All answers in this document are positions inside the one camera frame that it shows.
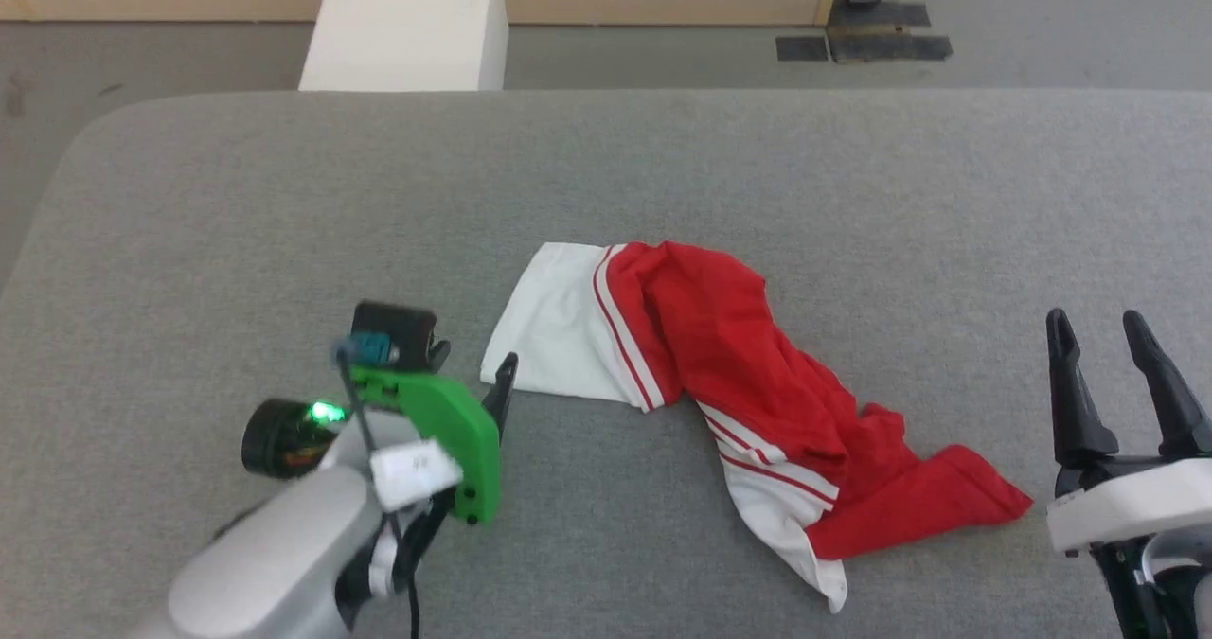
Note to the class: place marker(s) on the white rectangular box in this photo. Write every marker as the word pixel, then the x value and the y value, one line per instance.
pixel 407 24

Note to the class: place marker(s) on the long black floor tape strip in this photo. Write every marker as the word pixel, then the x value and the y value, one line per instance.
pixel 890 47

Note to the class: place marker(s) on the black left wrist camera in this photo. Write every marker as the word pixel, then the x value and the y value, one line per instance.
pixel 402 327

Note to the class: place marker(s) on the red and white shirt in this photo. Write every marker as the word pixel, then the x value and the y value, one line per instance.
pixel 720 336

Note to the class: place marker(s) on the white paper label tag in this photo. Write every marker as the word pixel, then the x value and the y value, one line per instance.
pixel 417 473

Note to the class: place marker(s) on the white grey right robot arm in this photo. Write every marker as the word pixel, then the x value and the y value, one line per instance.
pixel 1191 554

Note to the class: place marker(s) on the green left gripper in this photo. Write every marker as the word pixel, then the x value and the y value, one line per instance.
pixel 464 431

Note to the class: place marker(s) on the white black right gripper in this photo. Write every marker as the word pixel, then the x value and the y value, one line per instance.
pixel 1127 502

